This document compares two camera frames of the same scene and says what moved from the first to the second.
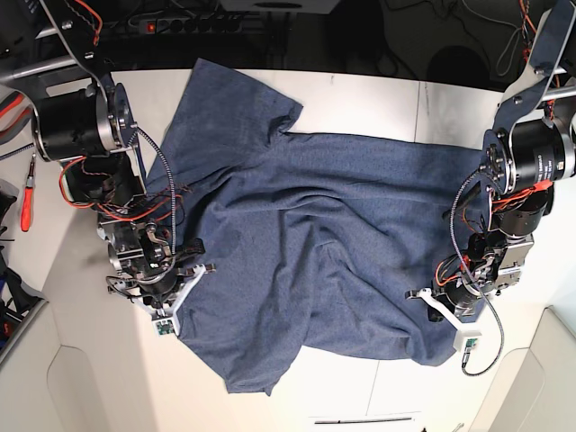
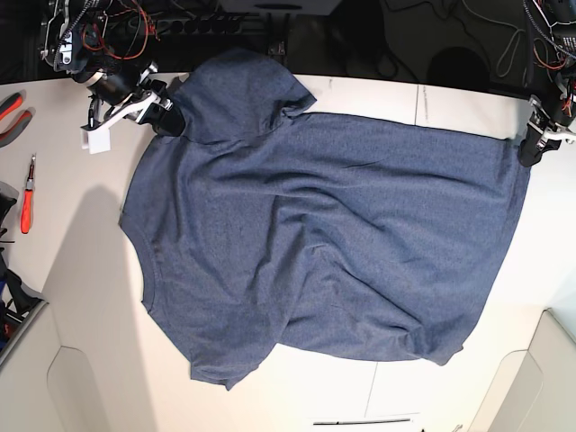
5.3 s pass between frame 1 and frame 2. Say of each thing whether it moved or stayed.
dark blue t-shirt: moved
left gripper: moved
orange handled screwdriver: stayed
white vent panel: stayed
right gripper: moved
